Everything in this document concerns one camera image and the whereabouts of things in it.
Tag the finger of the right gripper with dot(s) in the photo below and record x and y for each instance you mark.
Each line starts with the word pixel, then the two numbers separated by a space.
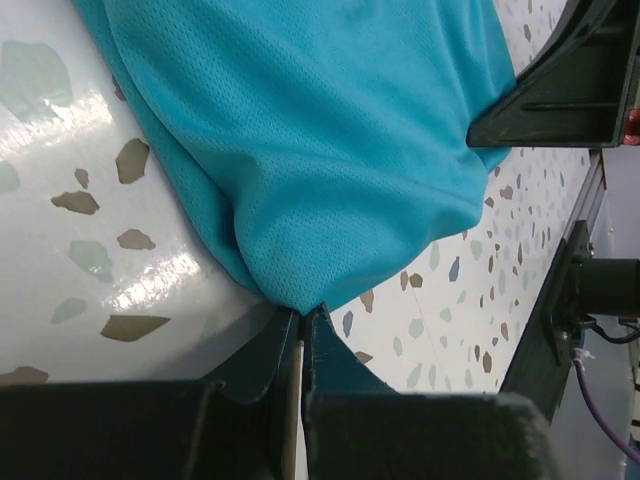
pixel 579 90

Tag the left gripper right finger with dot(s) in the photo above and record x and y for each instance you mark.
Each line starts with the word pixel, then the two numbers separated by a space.
pixel 357 427

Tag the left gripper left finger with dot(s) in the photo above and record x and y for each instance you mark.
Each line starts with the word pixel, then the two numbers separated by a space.
pixel 237 422

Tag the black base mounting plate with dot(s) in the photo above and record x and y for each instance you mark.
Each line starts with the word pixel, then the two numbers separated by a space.
pixel 540 366

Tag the aluminium frame rail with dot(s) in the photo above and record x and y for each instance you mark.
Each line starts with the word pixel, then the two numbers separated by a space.
pixel 590 196

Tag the teal t shirt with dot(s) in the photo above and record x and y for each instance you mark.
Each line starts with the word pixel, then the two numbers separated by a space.
pixel 318 147

